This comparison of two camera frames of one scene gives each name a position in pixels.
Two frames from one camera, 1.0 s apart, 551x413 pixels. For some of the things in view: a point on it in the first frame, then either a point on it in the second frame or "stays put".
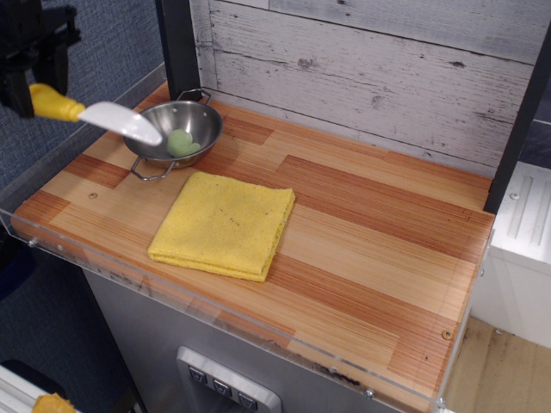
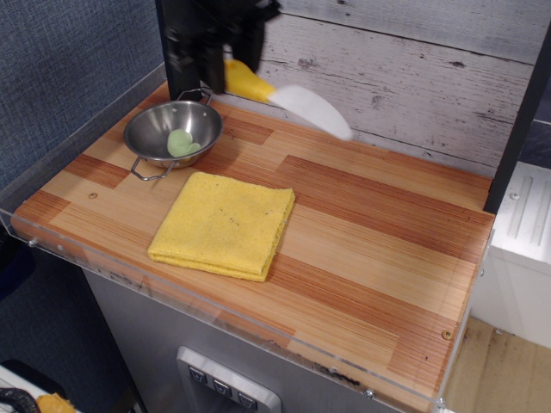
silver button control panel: (206, 385) stays put
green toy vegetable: (180, 143) stays put
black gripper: (32, 33) -> (197, 32)
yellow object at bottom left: (52, 403) stays put
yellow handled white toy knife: (49, 101) -> (241, 78)
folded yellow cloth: (221, 225) stays put
